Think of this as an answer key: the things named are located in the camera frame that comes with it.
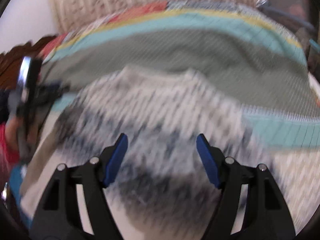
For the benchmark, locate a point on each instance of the striped patchwork bed quilt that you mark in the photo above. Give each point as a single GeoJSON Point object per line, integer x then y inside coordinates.
{"type": "Point", "coordinates": [245, 56]}

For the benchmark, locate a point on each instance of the white fleece patterned sweater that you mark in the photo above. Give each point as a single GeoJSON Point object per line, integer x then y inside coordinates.
{"type": "Point", "coordinates": [161, 190]}

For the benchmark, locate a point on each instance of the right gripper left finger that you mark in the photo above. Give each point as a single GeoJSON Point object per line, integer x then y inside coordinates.
{"type": "Point", "coordinates": [57, 215]}

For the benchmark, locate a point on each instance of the carved wooden headboard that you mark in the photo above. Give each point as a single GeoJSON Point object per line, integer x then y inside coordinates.
{"type": "Point", "coordinates": [11, 61]}

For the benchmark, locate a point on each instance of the person's left hand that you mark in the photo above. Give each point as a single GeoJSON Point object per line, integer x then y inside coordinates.
{"type": "Point", "coordinates": [10, 134]}

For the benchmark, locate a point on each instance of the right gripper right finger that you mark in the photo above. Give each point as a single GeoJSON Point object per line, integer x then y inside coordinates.
{"type": "Point", "coordinates": [266, 214]}

